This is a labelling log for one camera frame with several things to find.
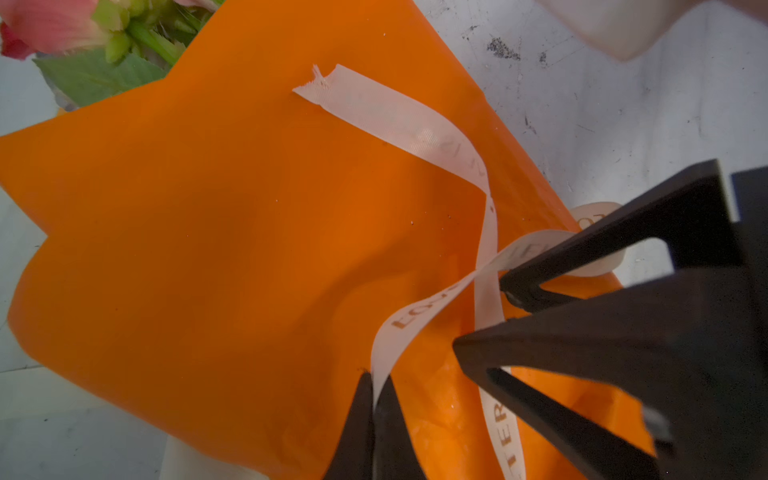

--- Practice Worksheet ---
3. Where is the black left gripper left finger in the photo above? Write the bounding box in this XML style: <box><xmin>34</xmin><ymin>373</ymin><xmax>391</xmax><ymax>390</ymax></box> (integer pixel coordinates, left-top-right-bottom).
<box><xmin>323</xmin><ymin>372</ymin><xmax>375</xmax><ymax>480</ymax></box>

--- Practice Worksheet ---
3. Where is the cream printed ribbon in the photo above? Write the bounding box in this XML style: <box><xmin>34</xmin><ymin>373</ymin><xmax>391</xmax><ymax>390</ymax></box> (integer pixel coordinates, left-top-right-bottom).
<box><xmin>292</xmin><ymin>64</ymin><xmax>626</xmax><ymax>480</ymax></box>

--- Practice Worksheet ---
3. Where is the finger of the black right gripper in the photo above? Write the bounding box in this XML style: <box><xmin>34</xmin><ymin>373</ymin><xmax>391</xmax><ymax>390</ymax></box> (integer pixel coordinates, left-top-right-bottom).
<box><xmin>500</xmin><ymin>160</ymin><xmax>741</xmax><ymax>313</ymax></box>
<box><xmin>453</xmin><ymin>269</ymin><xmax>767</xmax><ymax>479</ymax></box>

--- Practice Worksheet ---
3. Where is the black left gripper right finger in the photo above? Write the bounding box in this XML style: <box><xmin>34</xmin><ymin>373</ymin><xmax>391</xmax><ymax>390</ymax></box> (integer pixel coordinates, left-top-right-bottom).
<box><xmin>373</xmin><ymin>377</ymin><xmax>426</xmax><ymax>480</ymax></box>

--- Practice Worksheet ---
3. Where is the orange wrapping paper sheet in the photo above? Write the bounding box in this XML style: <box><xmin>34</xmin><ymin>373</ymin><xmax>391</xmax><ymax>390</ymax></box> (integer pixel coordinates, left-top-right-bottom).
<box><xmin>0</xmin><ymin>0</ymin><xmax>655</xmax><ymax>480</ymax></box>

